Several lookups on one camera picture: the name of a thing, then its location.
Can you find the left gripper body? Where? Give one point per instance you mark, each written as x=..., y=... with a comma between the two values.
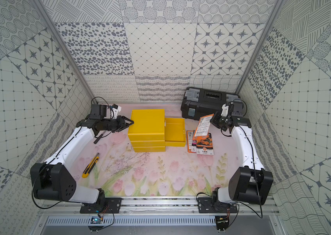
x=120, y=123

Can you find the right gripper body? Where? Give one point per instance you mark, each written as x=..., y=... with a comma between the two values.
x=220, y=121

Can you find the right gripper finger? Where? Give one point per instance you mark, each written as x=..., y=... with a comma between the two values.
x=216, y=117
x=216, y=124

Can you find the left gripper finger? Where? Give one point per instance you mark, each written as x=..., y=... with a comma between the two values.
x=127, y=119
x=125, y=125

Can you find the orange white seed bag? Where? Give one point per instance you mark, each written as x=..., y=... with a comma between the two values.
x=203, y=126

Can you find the yellow drawer cabinet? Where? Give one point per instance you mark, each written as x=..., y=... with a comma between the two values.
x=147, y=134

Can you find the yellow drawer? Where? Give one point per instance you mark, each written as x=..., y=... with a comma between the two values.
x=175, y=134

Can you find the pink flower seed bag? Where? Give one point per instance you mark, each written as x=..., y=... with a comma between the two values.
x=194, y=142

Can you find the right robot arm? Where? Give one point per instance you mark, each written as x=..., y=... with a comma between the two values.
x=251, y=182

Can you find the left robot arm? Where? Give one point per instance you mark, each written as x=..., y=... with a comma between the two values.
x=53, y=179

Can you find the black toolbox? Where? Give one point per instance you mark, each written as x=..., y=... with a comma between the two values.
x=198, y=102

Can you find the floral table mat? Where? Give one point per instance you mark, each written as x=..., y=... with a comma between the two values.
x=122, y=172

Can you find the yellow utility knife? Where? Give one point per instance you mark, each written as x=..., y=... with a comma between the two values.
x=90, y=166

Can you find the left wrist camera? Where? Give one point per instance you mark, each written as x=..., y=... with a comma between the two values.
x=100, y=111

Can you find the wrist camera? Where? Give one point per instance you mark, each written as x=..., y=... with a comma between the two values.
x=100, y=111
x=231, y=109

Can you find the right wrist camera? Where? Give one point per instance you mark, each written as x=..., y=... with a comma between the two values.
x=231, y=109

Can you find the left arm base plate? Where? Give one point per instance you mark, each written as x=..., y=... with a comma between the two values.
x=101, y=205

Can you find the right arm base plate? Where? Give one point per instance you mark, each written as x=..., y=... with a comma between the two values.
x=216, y=204

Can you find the aluminium mounting rail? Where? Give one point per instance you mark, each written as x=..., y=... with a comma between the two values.
x=162, y=206

